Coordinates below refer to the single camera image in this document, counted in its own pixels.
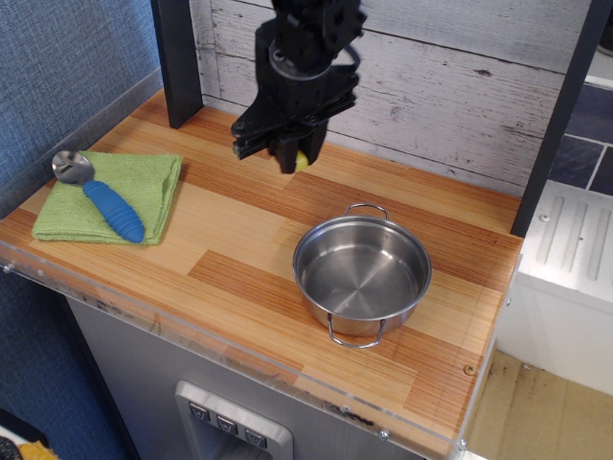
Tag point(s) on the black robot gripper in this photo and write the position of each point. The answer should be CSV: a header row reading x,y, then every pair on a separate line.
x,y
292,109

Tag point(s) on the yellow ridged stick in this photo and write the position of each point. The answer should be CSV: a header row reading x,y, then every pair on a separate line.
x,y
301,162

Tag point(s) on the stainless steel pot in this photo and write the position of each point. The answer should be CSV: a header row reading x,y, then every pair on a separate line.
x,y
361,275

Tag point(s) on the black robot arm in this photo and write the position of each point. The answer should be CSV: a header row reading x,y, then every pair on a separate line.
x,y
314,33

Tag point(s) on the green folded cloth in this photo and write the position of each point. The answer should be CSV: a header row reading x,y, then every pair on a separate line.
x,y
146,182

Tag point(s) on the clear acrylic edge guard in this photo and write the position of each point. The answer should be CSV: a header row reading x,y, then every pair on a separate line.
x,y
414,390

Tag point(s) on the silver dispenser button panel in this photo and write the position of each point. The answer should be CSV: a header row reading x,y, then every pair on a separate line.
x,y
219,429

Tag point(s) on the white toy sink unit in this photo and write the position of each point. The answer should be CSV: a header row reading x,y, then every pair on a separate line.
x,y
558,315

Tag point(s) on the yellow black object corner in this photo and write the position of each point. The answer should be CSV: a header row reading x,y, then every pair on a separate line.
x,y
25,443

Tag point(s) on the black left frame post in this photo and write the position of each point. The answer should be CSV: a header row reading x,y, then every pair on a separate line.
x,y
177,54

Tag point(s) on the black frame post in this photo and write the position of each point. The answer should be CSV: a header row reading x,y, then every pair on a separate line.
x,y
581,58
177,54

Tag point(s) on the blue handled metal scoop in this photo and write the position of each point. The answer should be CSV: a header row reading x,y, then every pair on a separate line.
x,y
72,168

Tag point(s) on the black right frame post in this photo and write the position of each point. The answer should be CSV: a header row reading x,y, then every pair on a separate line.
x,y
581,58

